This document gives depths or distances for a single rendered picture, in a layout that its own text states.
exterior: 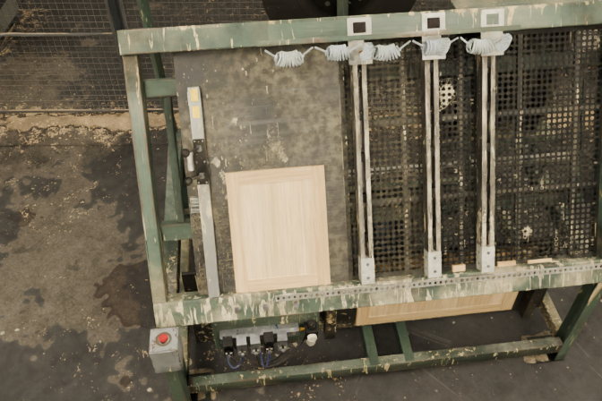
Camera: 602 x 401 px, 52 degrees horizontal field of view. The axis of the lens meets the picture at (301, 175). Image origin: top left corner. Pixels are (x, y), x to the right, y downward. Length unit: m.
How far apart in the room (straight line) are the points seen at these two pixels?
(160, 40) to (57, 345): 2.11
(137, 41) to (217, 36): 0.32
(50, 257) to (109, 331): 0.77
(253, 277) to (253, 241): 0.17
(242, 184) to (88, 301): 1.72
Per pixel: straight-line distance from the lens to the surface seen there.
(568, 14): 2.92
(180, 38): 2.57
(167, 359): 2.76
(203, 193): 2.70
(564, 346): 3.85
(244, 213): 2.74
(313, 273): 2.86
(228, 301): 2.85
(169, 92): 2.72
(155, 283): 2.84
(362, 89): 2.65
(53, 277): 4.32
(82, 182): 4.86
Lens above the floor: 3.24
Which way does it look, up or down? 44 degrees down
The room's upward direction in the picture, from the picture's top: straight up
